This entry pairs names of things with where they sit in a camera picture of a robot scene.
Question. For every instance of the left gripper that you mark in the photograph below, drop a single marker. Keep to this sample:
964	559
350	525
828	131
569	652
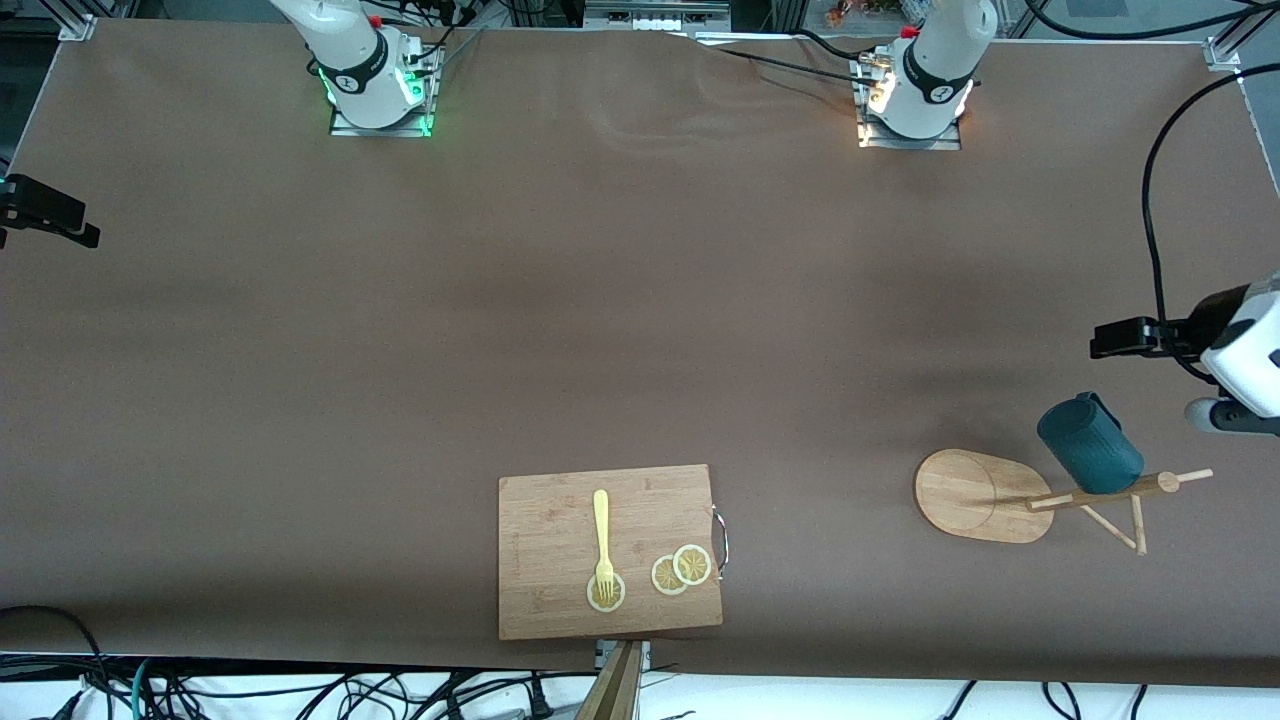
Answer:
1198	326

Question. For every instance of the yellow plastic fork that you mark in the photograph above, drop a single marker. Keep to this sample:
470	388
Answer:
602	520

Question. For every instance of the aluminium frame corner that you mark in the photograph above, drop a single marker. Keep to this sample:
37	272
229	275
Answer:
1225	50
78	28

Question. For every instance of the lemon slice under fork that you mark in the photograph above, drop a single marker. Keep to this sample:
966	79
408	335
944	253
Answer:
596	597

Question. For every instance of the metal bracket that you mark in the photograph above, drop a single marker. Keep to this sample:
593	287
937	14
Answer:
645	655

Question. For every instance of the wooden cup rack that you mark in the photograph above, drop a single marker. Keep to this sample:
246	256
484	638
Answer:
975	495

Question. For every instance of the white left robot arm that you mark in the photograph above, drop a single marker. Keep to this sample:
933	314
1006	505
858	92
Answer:
935	75

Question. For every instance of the grey power strip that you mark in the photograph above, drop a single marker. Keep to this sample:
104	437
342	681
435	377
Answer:
655	14

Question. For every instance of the dark teal cup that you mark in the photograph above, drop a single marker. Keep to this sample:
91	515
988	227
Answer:
1090	445

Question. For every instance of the wooden beam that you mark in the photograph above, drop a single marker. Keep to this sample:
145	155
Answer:
612	690

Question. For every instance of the wooden cutting board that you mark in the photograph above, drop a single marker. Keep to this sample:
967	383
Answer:
560	530

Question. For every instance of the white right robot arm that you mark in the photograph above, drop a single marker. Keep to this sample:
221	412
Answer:
350	60

